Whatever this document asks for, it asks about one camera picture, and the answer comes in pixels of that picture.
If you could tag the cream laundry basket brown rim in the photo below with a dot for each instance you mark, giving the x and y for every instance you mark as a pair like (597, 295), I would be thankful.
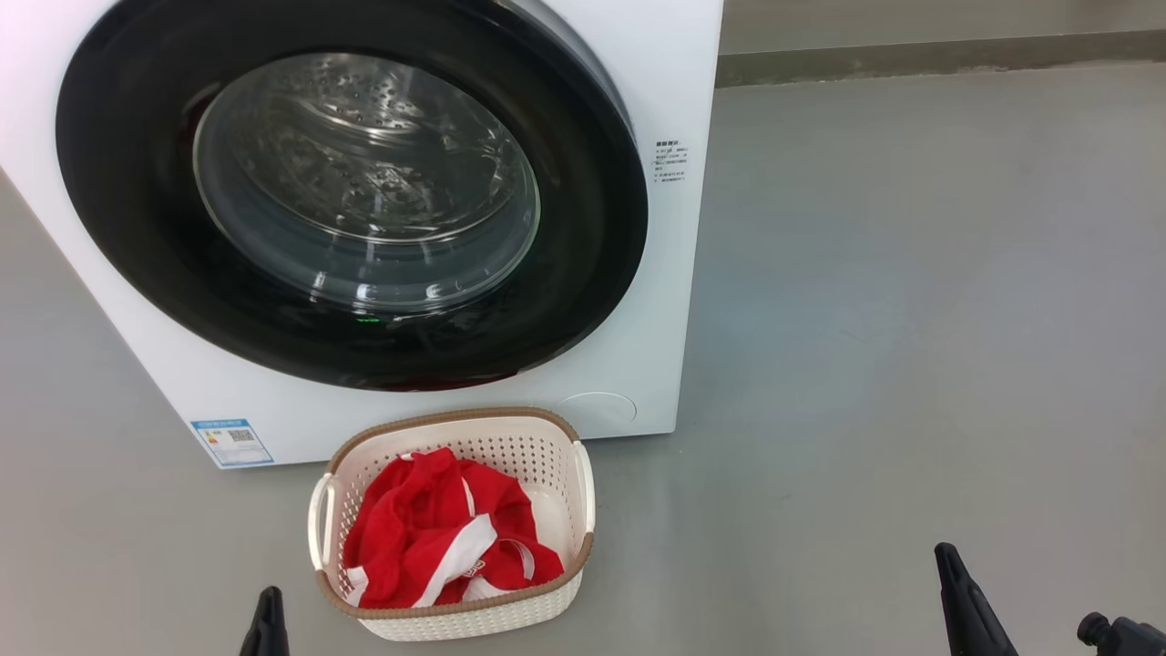
(510, 437)

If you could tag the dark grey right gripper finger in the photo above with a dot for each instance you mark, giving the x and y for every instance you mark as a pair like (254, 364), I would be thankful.
(970, 620)

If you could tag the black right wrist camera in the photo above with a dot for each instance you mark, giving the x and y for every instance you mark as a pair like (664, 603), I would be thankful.
(1130, 638)

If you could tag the blue energy label sticker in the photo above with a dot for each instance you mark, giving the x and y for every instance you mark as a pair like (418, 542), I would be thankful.
(232, 442)

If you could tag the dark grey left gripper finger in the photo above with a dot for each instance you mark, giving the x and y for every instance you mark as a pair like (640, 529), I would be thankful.
(267, 633)

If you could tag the round black washer door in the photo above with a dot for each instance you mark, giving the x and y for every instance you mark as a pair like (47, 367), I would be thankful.
(118, 182)

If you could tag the red and white garment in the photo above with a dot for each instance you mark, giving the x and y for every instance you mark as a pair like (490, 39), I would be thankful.
(410, 528)

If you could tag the white front-load washing machine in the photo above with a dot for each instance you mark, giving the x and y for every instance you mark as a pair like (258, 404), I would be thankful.
(674, 273)

